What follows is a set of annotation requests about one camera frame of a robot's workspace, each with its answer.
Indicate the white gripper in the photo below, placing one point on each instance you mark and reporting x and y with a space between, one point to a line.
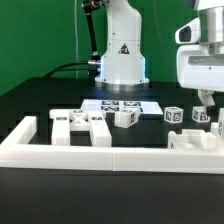
197 69

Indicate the white chair seat part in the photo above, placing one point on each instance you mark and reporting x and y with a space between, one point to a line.
190 139

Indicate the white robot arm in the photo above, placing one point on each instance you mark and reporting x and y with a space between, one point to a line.
122 67

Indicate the white chair back part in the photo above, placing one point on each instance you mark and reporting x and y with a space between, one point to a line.
66 121

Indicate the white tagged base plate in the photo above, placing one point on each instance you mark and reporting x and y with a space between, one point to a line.
111 106

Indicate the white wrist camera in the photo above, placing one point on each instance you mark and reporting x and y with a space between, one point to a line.
189 33

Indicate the white U-shaped fence frame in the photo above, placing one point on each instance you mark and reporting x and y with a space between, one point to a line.
17 151

